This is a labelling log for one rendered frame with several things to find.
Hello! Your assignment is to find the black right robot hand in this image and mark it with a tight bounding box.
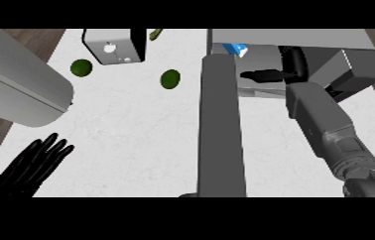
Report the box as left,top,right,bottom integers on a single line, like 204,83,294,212
239,45,310,85

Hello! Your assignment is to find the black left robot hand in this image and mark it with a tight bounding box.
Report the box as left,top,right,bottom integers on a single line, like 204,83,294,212
0,132,77,198

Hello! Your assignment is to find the grey microwave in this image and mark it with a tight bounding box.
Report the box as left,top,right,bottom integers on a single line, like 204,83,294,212
207,29,375,103

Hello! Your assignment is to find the blue and white milk carton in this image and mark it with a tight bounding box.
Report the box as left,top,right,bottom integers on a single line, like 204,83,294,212
222,43,250,59

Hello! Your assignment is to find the green lime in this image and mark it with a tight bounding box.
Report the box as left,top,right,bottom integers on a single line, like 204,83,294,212
158,68,183,90
70,59,95,78

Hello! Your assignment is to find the pale grey rounded appliance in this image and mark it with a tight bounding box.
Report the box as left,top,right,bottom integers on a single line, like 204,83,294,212
0,29,75,129

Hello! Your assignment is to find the green vegetable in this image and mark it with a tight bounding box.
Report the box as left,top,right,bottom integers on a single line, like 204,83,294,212
148,29,164,42

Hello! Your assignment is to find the grey box appliance with holes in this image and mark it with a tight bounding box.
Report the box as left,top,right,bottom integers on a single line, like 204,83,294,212
81,29,148,66

